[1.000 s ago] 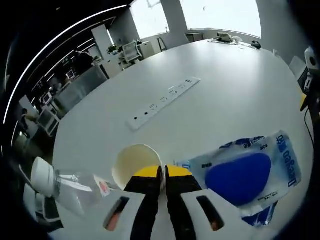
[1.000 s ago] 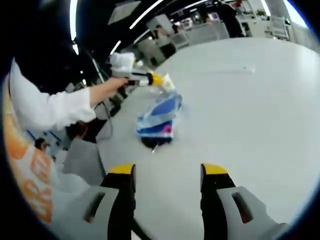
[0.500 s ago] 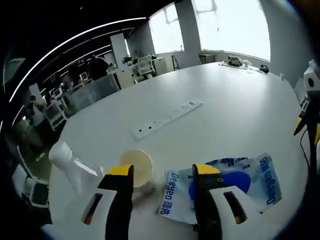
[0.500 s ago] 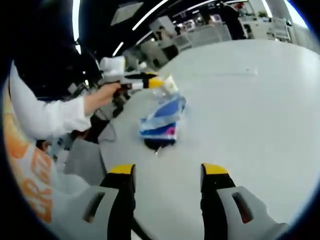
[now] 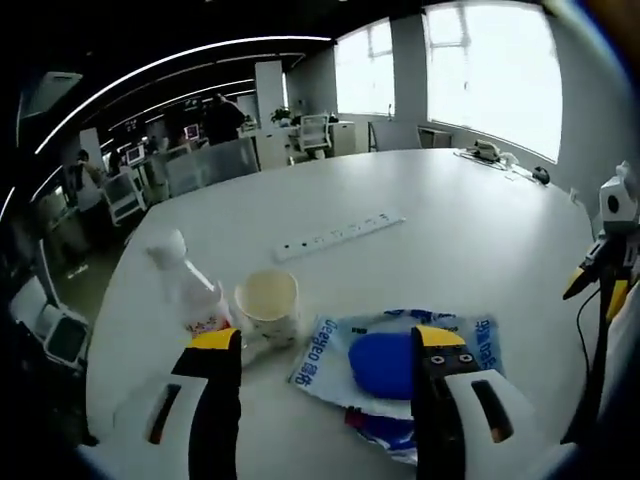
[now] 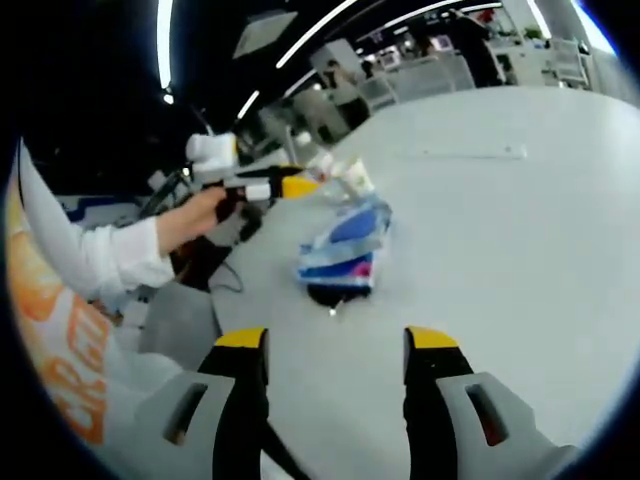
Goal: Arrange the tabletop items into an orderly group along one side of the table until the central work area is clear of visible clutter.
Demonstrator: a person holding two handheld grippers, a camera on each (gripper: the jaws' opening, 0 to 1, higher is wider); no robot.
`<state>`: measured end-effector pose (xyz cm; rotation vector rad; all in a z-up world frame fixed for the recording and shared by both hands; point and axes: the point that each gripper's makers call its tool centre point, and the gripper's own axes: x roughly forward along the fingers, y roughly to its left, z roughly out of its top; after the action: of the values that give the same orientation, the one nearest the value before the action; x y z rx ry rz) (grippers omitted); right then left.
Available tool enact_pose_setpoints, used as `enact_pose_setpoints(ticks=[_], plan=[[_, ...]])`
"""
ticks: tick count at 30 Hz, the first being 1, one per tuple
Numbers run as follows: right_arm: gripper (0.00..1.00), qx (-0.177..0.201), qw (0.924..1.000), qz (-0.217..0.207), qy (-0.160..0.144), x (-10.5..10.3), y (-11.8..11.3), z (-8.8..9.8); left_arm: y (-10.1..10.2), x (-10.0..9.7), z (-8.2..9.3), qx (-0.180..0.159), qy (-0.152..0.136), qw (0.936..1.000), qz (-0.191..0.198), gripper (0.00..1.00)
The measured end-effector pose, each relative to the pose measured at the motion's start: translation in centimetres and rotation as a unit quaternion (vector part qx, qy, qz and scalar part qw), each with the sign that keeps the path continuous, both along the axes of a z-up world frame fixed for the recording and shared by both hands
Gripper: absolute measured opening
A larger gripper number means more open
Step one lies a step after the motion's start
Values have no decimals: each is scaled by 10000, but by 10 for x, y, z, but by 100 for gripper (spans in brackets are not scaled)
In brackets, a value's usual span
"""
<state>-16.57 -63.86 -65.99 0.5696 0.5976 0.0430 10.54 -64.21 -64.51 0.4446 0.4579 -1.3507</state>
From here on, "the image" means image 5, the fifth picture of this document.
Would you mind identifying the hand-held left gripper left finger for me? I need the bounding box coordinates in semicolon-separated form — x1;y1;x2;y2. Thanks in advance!
112;327;245;480

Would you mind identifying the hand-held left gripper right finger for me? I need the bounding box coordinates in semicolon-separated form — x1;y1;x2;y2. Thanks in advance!
410;324;540;480

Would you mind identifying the blue pink printed packet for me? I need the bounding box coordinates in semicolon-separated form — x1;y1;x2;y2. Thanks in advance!
343;404;420;467

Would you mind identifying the clear packet with blue pad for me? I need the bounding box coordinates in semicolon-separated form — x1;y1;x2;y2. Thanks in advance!
288;308;507;420

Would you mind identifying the printed paper cup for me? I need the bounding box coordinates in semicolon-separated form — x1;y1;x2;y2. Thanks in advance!
233;269;302;347

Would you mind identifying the clear plastic bottle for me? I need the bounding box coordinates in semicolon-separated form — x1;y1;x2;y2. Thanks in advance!
144;228;237;347

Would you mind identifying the white power strip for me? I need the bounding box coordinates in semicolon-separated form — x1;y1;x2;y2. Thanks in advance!
272;212;407;263

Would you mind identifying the white desk device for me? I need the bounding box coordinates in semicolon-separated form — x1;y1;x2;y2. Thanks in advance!
471;140;503;162

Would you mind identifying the grey waste bin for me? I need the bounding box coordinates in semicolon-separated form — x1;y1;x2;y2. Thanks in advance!
43;313;92;375

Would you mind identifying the white table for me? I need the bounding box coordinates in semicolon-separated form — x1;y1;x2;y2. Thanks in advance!
82;147;609;480

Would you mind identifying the office window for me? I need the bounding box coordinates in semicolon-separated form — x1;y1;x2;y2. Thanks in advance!
423;3;565;165
333;22;397;120

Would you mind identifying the grey desk partition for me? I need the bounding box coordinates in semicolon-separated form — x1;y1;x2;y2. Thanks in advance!
163;136;260;197

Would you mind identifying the white mesh office chair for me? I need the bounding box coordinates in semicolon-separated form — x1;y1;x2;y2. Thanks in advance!
297;113;335;156

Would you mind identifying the ceiling light strip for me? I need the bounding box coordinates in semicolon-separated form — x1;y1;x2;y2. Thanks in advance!
33;33;332;154

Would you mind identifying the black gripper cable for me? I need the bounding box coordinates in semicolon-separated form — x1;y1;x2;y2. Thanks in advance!
576;285;610;404

